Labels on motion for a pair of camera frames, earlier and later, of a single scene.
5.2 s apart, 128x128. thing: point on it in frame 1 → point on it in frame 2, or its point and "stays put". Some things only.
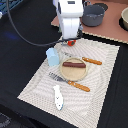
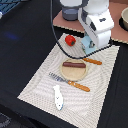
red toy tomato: x=71 y=42 stays put
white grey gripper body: x=69 y=13 → x=97 y=27
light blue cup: x=52 y=56 → x=85 y=42
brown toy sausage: x=74 y=64 stays put
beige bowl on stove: x=123 y=20 stays put
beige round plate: x=72 y=73 stays put
